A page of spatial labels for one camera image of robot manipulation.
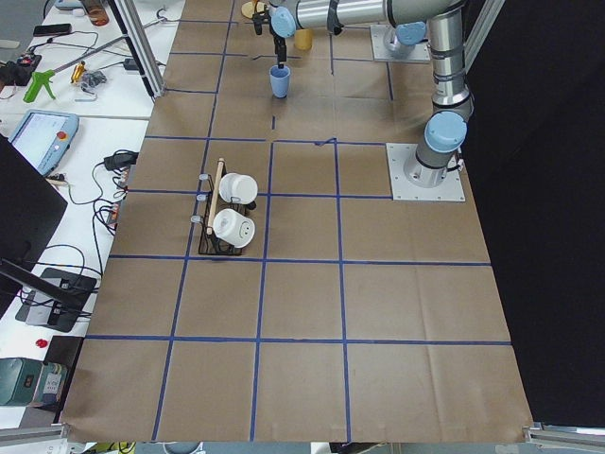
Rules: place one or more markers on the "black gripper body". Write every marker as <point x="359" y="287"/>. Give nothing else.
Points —
<point x="278" y="43"/>

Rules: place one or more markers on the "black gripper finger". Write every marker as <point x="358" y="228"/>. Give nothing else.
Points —
<point x="280" y="49"/>

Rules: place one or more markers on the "blue plastic cup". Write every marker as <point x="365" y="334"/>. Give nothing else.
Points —
<point x="279" y="78"/>

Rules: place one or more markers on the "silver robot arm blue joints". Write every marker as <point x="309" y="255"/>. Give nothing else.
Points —
<point x="446" y="129"/>

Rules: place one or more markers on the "bamboo cylinder cup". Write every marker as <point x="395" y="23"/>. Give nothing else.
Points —
<point x="303" y="39"/>

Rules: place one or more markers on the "round wooden coaster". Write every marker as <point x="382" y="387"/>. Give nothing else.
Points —
<point x="249" y="8"/>

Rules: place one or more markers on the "upper white mug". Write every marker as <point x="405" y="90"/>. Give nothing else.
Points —
<point x="238" y="188"/>

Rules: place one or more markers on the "white mug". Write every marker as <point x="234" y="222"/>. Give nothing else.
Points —
<point x="233" y="228"/>
<point x="238" y="188"/>

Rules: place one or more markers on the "lower white mug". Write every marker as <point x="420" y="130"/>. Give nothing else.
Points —
<point x="233" y="228"/>

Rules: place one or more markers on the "black power adapter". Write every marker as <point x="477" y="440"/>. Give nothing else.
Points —
<point x="120" y="159"/>

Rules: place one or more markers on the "black smartphone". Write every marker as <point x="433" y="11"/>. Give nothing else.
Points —
<point x="52" y="30"/>

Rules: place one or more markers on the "green glue gun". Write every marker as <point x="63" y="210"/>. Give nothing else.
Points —
<point x="39" y="80"/>

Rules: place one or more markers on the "teach pendant tablet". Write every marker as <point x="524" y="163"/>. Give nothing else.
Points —
<point x="43" y="137"/>

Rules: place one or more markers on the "black monitor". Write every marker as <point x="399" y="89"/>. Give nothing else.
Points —
<point x="31" y="209"/>

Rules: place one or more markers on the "grey docking hub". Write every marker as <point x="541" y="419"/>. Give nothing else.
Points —
<point x="38" y="309"/>

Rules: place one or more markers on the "green box device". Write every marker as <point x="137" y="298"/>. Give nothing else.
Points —
<point x="27" y="382"/>

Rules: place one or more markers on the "aluminium frame post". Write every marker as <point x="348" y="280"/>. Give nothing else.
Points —
<point x="129" y="22"/>

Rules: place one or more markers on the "black wire cup rack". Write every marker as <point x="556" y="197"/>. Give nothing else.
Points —
<point x="209" y="244"/>

